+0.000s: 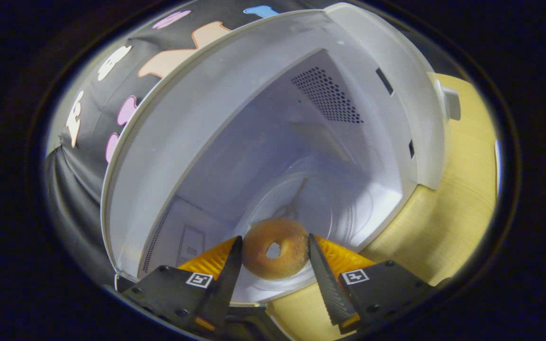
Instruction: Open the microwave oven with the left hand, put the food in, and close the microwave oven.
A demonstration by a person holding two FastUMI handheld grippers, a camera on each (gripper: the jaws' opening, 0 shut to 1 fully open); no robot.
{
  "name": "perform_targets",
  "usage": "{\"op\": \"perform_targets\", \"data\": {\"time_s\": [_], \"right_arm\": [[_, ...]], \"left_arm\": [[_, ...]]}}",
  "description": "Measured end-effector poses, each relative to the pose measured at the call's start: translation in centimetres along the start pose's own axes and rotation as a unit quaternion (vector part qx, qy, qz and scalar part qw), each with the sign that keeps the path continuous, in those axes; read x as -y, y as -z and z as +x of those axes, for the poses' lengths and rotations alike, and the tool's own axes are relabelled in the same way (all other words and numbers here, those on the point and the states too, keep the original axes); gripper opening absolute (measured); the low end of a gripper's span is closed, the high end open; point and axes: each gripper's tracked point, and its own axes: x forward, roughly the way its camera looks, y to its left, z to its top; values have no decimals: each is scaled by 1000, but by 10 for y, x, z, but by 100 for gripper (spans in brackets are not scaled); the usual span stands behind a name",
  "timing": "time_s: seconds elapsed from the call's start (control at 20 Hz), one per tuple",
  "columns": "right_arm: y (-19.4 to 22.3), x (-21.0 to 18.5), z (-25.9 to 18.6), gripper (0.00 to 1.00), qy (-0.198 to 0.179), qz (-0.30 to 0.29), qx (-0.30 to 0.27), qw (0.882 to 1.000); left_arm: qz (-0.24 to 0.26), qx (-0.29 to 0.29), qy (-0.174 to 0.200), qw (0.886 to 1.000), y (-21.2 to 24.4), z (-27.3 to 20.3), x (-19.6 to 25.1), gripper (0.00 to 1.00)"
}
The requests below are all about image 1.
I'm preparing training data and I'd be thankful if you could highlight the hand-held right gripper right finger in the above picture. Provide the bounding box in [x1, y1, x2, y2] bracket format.
[307, 233, 437, 332]

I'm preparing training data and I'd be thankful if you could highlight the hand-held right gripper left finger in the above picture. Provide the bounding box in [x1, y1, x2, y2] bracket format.
[121, 235, 244, 334]

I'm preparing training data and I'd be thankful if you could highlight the brown bagel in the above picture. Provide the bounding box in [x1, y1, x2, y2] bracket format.
[242, 217, 310, 280]

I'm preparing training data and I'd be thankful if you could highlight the white microwave oven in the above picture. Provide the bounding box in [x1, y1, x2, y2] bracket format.
[100, 2, 463, 332]

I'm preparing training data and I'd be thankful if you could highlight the glass microwave turntable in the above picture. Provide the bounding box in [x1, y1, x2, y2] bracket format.
[242, 168, 375, 251]

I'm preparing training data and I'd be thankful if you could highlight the black backdrop cloth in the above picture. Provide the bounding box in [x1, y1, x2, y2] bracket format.
[45, 0, 439, 287]

